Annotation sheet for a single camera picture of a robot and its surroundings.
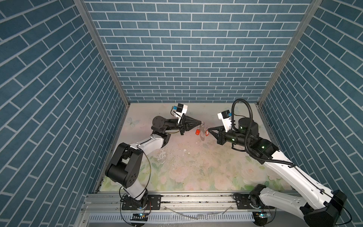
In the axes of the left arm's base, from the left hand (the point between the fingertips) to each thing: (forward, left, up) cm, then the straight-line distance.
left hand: (198, 126), depth 68 cm
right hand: (-1, -4, -1) cm, 4 cm away
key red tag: (+5, -1, -12) cm, 13 cm away
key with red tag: (-1, -4, -4) cm, 6 cm away
